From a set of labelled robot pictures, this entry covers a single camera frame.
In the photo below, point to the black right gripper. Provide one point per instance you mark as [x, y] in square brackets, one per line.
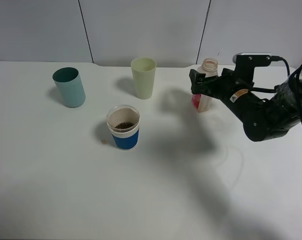
[226, 85]

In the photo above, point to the clear plastic drink bottle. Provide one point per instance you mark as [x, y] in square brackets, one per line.
[209, 67]

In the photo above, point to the pale yellow plastic cup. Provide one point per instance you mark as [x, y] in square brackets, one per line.
[143, 72]

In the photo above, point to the teal plastic cup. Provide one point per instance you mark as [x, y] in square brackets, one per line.
[69, 84]

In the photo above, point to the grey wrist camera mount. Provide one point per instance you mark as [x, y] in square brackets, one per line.
[246, 62]

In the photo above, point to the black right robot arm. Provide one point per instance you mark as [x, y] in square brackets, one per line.
[265, 113]

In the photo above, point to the clear cup with blue sleeve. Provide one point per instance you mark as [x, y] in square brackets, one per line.
[123, 122]

